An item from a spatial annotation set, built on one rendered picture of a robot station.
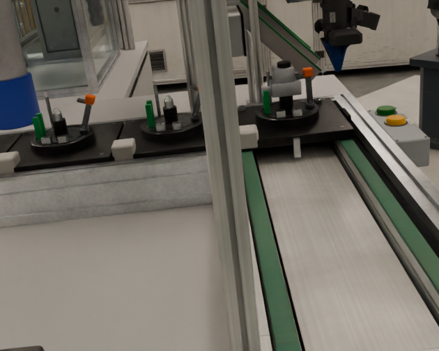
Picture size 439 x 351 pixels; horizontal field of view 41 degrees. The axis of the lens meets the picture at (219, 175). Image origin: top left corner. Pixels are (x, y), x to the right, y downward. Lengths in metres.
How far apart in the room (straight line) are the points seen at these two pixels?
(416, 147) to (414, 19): 4.24
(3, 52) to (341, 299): 1.38
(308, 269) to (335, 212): 0.18
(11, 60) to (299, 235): 1.22
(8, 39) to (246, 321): 1.47
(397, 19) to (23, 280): 4.64
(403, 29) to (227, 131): 4.94
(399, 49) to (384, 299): 4.71
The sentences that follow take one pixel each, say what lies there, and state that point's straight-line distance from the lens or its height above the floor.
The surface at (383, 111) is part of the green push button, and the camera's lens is 1.34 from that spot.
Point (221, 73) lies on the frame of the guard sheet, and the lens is 0.49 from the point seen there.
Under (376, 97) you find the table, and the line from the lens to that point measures 1.83.
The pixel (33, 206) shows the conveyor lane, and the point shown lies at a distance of 1.25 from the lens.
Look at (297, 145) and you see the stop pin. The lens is 1.21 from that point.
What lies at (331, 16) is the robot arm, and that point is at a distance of 1.27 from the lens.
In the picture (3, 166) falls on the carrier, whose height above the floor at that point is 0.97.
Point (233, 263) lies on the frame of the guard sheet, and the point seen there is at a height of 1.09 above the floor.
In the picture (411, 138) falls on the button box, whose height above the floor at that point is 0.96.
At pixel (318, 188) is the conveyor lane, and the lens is 1.10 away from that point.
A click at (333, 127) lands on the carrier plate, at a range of 1.25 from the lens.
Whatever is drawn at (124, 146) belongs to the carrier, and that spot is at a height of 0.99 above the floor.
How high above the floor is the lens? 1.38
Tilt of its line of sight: 23 degrees down
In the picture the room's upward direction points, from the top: 7 degrees counter-clockwise
